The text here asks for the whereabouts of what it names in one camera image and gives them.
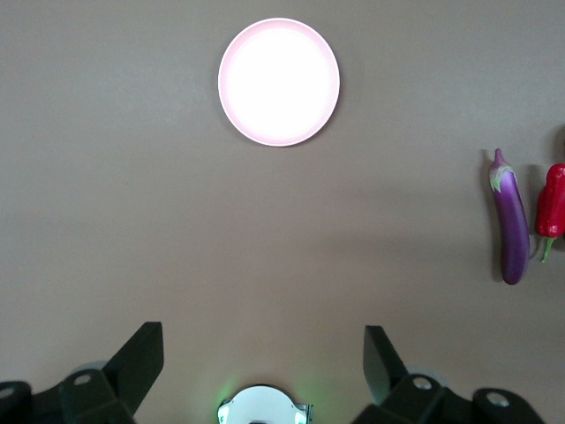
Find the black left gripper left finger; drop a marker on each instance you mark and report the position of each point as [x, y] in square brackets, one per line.
[128, 366]

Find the purple eggplant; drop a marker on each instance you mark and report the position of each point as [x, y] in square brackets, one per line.
[512, 221]

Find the pink round plate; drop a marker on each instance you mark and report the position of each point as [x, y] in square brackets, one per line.
[279, 82]

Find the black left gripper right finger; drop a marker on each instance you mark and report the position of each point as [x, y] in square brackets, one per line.
[388, 375]

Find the red chili pepper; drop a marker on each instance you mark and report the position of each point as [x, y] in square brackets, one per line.
[552, 207]

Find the brown table cloth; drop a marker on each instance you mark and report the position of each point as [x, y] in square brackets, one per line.
[132, 199]

